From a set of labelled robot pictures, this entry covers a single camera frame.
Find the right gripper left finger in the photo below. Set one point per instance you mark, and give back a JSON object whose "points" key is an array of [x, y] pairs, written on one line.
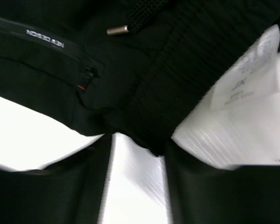
{"points": [[68, 191]]}

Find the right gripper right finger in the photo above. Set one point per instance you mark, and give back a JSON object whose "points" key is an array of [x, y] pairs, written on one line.
{"points": [[201, 194]]}

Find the black shorts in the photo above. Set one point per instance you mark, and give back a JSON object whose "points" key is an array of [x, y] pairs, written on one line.
{"points": [[137, 67]]}

